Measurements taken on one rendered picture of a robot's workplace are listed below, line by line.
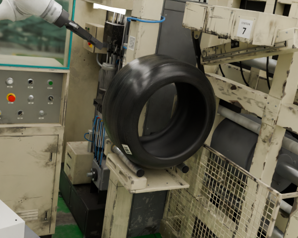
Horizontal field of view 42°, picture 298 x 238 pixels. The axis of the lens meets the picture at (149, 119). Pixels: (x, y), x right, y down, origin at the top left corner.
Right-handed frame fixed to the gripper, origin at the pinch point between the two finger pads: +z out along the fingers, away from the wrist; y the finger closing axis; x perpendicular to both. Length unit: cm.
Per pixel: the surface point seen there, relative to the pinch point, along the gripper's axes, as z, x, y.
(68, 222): 89, -113, -108
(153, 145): 71, -26, -28
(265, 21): 51, 47, 32
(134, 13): 21, 32, -38
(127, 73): 25.2, -2.1, -9.6
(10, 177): 22, -90, -75
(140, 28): 26.4, 25.4, -29.9
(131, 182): 55, -49, -3
